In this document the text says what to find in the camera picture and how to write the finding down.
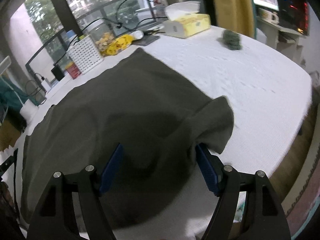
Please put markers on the monitor with dark screen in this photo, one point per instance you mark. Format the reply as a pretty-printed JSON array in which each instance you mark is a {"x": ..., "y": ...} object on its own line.
[{"x": 294, "y": 14}]

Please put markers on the white mug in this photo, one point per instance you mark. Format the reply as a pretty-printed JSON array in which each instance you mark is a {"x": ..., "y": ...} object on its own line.
[{"x": 268, "y": 16}]

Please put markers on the small dark green object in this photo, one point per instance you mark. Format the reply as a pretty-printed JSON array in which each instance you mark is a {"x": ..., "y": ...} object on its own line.
[{"x": 231, "y": 40}]

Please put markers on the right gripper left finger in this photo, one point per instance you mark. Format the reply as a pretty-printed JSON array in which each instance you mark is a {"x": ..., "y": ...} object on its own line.
[{"x": 92, "y": 183}]

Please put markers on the yellow tissue box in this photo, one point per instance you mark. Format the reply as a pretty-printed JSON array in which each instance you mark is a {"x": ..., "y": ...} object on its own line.
[{"x": 185, "y": 20}]

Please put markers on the white perforated basket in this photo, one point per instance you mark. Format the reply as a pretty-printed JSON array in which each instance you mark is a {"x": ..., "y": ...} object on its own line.
[{"x": 85, "y": 54}]

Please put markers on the cardboard box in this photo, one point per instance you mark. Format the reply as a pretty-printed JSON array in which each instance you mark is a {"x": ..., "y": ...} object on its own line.
[{"x": 8, "y": 135}]

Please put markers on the red yellow snack can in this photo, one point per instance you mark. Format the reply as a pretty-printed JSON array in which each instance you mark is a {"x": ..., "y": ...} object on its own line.
[{"x": 73, "y": 70}]

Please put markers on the white charger with black cable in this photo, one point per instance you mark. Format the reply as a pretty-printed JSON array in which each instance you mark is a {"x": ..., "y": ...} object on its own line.
[{"x": 42, "y": 87}]

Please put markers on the yellow snack bag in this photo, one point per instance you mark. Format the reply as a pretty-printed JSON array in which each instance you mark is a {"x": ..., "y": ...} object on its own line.
[{"x": 112, "y": 46}]

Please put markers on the clear snack jar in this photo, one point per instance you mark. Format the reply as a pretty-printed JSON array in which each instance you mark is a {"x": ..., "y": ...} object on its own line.
[{"x": 102, "y": 34}]

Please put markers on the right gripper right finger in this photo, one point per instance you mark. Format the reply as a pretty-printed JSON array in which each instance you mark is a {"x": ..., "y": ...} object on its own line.
[{"x": 224, "y": 182}]

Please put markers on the white desk lamp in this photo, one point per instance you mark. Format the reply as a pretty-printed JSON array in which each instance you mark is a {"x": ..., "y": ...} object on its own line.
[{"x": 28, "y": 111}]

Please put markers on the yellow curtain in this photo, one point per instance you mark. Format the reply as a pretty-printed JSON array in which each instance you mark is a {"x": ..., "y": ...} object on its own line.
[{"x": 236, "y": 15}]

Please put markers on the dark olive grey garment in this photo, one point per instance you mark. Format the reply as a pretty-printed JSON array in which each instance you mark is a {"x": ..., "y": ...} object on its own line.
[{"x": 156, "y": 114}]

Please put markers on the teal curtain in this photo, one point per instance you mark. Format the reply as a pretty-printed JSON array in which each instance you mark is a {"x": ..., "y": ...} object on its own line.
[{"x": 13, "y": 97}]

